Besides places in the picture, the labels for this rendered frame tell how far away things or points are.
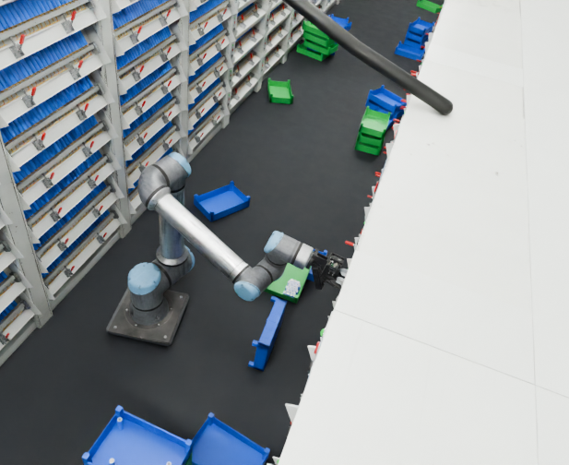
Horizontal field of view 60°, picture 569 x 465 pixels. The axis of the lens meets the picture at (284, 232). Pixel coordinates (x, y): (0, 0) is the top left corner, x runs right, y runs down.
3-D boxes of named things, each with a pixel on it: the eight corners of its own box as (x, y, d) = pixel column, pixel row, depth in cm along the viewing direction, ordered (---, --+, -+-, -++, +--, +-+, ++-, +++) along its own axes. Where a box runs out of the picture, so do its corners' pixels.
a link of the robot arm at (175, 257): (149, 276, 246) (141, 158, 193) (174, 256, 257) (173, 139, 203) (171, 292, 242) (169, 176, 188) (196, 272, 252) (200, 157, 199)
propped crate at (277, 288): (296, 304, 271) (297, 298, 264) (263, 291, 274) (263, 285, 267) (314, 257, 285) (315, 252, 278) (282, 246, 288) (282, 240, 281)
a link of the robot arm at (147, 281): (124, 298, 236) (119, 275, 224) (150, 278, 247) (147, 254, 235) (146, 315, 231) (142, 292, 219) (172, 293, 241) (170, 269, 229)
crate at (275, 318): (281, 324, 260) (266, 319, 261) (287, 300, 246) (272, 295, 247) (263, 372, 238) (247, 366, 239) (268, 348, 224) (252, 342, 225)
